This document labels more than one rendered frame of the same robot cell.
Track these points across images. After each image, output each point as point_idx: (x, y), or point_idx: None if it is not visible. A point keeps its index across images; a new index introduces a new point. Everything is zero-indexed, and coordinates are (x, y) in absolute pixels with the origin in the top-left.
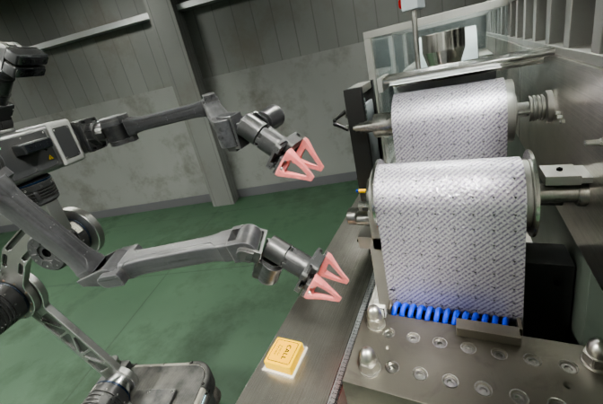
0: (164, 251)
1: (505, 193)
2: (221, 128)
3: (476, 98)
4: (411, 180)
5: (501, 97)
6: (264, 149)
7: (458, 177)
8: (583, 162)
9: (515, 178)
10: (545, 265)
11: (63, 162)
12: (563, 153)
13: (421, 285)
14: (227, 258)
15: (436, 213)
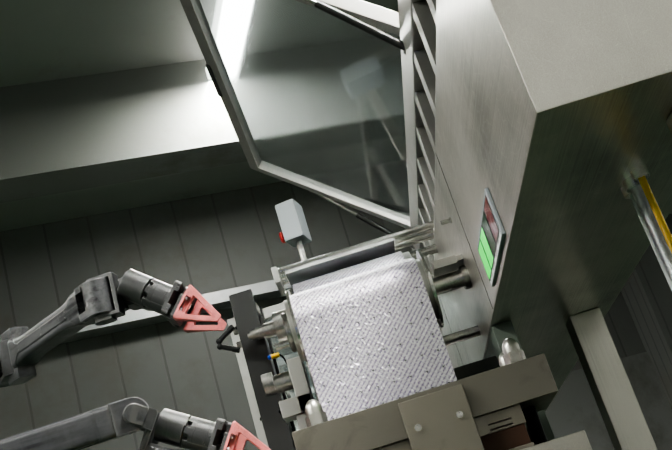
0: (1, 440)
1: (403, 272)
2: (96, 287)
3: (378, 263)
4: (324, 287)
5: (399, 258)
6: (155, 298)
7: (365, 274)
8: None
9: (408, 262)
10: (473, 363)
11: None
12: (462, 287)
13: (360, 400)
14: (106, 429)
15: (354, 305)
